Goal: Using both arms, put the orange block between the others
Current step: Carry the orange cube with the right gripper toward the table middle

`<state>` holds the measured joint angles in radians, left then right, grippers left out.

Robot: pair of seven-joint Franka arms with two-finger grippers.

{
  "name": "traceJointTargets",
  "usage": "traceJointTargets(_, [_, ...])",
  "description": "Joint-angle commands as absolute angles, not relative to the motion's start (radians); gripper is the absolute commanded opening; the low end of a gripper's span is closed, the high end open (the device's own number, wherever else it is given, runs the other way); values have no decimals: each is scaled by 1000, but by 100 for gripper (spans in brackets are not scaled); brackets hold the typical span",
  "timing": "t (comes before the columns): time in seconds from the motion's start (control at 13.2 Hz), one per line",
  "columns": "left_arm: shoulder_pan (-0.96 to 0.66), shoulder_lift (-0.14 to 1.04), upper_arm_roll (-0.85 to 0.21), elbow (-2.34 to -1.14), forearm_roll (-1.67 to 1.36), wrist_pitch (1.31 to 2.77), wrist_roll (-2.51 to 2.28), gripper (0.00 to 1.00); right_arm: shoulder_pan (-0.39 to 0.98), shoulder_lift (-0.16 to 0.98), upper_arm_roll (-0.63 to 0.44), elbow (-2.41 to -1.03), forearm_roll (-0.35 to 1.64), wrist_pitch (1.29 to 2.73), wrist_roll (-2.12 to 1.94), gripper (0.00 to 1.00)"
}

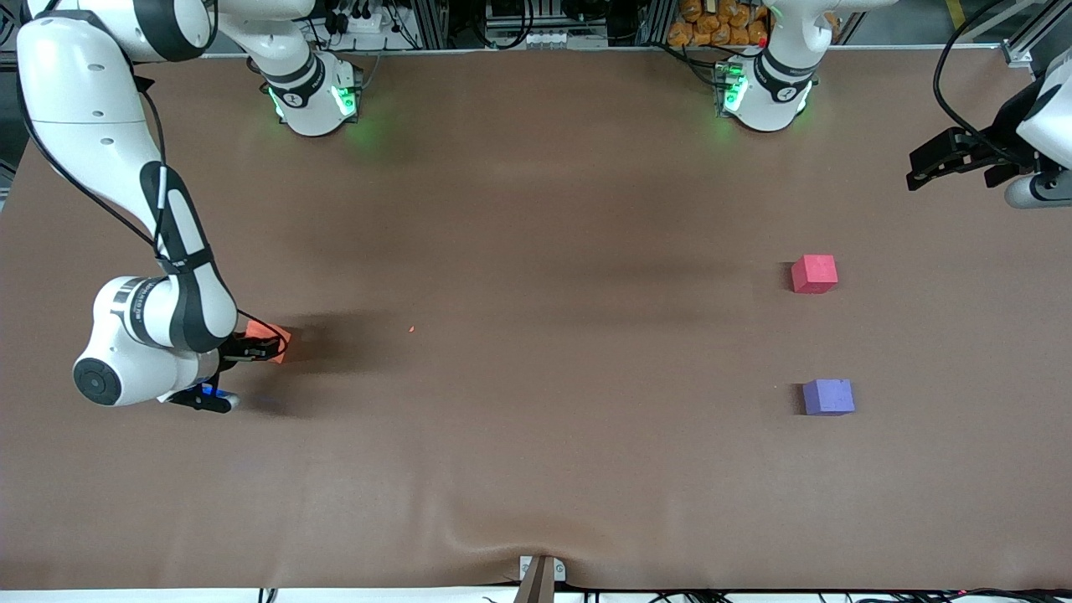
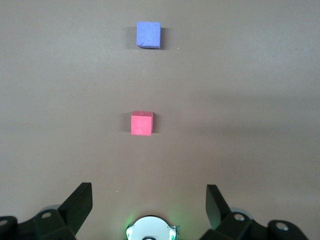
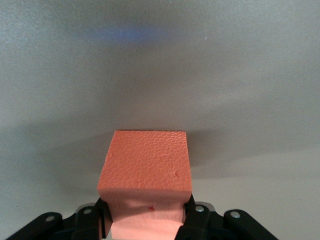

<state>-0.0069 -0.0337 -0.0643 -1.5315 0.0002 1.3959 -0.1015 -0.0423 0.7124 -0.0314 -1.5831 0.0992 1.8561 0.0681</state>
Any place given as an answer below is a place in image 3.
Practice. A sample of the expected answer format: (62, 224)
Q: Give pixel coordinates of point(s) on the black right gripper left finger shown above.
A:
(82, 222)

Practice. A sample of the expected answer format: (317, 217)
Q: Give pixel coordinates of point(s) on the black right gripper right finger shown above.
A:
(200, 225)

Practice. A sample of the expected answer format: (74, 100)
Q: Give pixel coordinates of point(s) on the orange foam block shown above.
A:
(145, 162)

